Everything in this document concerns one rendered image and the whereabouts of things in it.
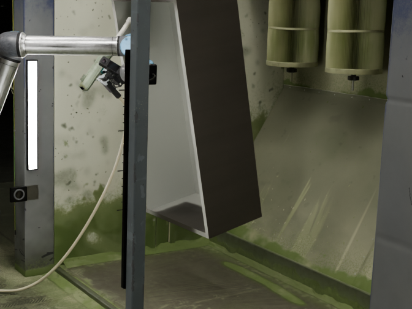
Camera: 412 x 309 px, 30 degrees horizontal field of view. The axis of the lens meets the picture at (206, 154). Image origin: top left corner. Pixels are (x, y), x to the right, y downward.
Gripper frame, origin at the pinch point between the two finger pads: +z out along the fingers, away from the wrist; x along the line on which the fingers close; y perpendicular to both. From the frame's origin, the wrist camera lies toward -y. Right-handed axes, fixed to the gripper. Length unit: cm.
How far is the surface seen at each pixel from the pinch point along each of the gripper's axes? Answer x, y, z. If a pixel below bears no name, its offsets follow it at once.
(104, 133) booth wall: 14, 58, 66
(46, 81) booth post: 13, 9, 67
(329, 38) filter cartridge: 100, 87, -47
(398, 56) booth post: -48, -29, -199
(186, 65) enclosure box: 10, 12, -48
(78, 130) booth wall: 4, 43, 69
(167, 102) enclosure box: 26, 50, 10
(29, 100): -3, 7, 69
